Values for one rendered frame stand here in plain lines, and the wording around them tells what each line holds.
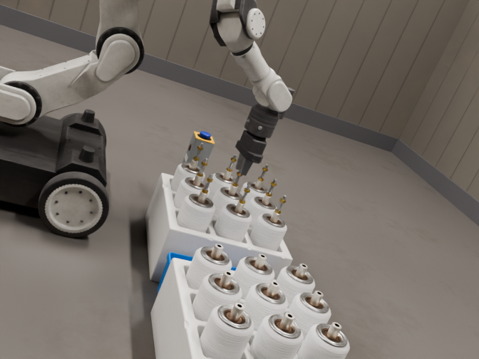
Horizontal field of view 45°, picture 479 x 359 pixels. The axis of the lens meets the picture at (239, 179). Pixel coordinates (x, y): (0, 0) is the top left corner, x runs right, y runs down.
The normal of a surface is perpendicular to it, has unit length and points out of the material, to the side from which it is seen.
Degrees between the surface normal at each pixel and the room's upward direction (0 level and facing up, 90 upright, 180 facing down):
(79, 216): 90
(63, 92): 90
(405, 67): 90
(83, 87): 113
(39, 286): 0
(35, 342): 0
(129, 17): 90
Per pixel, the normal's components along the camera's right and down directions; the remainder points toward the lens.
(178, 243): 0.18, 0.41
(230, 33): -0.60, 0.22
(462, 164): -0.91, -0.25
